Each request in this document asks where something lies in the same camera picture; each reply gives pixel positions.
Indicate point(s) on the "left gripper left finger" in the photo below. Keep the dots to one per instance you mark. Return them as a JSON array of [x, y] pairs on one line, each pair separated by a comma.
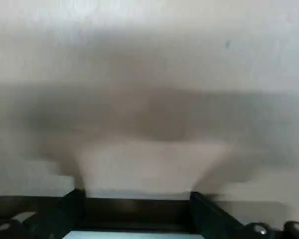
[[40, 219]]

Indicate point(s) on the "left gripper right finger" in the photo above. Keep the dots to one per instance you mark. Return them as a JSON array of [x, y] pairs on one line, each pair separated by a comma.
[[214, 221]]

